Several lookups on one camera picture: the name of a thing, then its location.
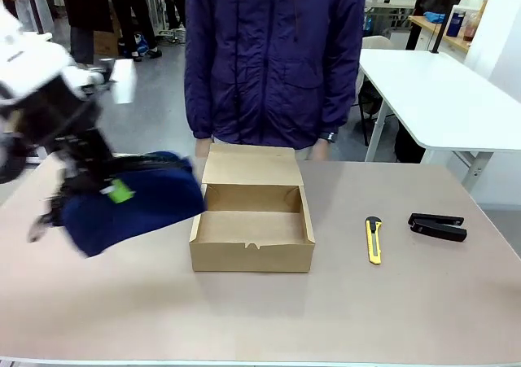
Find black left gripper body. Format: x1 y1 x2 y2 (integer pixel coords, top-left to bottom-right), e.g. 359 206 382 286
15 77 118 177

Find navy blue fabric bag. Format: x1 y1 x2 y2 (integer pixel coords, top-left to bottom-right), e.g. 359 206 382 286
60 151 207 259

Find brown cardboard box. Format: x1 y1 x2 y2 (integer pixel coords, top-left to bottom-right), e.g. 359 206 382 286
188 143 317 273

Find person's right forearm purple sleeve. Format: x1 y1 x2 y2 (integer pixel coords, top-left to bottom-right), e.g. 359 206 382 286
183 68 219 141

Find person's left forearm purple sleeve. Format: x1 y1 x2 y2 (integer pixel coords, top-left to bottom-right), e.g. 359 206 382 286
316 68 360 137

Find person's right hand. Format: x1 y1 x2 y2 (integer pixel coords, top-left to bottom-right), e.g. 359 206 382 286
194 138 213 159

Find person's left hand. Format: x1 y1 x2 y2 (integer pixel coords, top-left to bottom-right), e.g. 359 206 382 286
310 140 329 162

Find brown cardboard carton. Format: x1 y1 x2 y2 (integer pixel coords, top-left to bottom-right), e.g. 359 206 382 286
93 28 122 57

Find bystander in long black coat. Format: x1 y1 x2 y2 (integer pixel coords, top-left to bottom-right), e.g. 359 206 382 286
63 0 116 65

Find blue plastic bag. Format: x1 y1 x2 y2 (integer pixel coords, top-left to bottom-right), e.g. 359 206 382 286
133 33 152 55

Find thick black pole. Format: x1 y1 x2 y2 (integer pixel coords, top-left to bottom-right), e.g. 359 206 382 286
24 0 45 35

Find bystander in grey trousers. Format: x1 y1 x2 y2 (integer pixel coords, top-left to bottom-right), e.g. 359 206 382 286
0 0 55 34

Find bystander in black trousers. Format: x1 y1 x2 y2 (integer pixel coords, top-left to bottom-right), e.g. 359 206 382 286
108 0 163 62

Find beige trousers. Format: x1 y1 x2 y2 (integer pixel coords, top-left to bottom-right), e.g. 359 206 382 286
211 136 321 162

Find purple jacket torso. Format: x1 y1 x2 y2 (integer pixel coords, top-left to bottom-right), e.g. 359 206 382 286
183 0 368 151

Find yellow black utility knife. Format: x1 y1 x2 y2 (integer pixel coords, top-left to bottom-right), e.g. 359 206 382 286
365 216 384 266

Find black chair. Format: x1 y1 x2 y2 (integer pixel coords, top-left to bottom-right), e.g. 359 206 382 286
359 81 384 147

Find black bag under table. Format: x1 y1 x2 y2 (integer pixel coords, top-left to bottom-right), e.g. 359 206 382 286
393 121 427 164

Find beige chair back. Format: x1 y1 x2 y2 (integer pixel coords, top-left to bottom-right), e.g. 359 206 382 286
361 35 405 51

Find black stapler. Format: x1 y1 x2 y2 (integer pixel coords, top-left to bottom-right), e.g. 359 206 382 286
407 212 468 243

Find large white table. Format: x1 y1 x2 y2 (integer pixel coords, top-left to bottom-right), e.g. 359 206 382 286
357 48 521 194

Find slim black stand pole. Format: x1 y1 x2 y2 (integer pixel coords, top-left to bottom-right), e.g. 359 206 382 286
430 22 444 55

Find wooden top workbench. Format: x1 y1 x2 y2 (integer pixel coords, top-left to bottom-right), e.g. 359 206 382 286
408 15 474 53

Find dark blue bottle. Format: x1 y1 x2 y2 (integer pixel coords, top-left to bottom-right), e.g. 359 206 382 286
447 10 466 38

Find orange drink bottle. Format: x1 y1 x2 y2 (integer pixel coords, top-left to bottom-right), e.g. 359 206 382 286
462 12 481 43

